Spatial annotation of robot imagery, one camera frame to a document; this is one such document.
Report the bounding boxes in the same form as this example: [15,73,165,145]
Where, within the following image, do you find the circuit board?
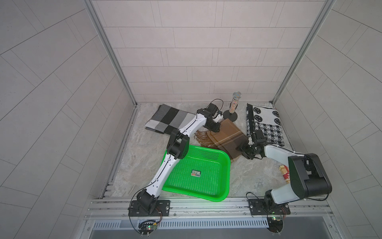
[267,217,284,234]
[138,220,160,237]

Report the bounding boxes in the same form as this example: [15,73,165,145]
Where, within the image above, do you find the left circuit board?
[138,220,160,237]

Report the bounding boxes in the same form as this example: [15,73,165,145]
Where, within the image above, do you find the red gold card box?
[279,165,290,183]

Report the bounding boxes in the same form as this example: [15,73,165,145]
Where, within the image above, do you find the aluminium mounting rail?
[84,197,334,220]

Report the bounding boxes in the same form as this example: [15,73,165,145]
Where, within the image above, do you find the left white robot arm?
[136,103,222,214]

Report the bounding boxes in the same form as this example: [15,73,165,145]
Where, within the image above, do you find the basket label sticker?
[191,170,201,177]

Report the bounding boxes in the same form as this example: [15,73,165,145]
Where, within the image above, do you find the green plastic basket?
[162,145,231,202]

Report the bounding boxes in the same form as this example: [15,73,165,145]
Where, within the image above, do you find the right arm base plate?
[248,199,290,216]

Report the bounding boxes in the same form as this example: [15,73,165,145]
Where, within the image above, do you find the right circuit board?
[267,217,284,234]

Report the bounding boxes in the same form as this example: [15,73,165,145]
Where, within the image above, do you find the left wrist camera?
[206,103,221,119]

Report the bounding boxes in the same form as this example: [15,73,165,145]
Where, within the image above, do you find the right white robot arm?
[237,130,332,210]

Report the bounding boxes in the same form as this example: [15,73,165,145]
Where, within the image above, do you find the grey black checked scarf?
[145,104,195,135]

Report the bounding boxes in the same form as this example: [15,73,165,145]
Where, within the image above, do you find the black white houndstooth scarf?
[246,104,285,146]

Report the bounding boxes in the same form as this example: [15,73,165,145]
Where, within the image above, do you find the brown plaid scarf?
[194,119,249,163]

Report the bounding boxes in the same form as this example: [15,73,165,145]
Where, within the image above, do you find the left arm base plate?
[128,200,171,217]

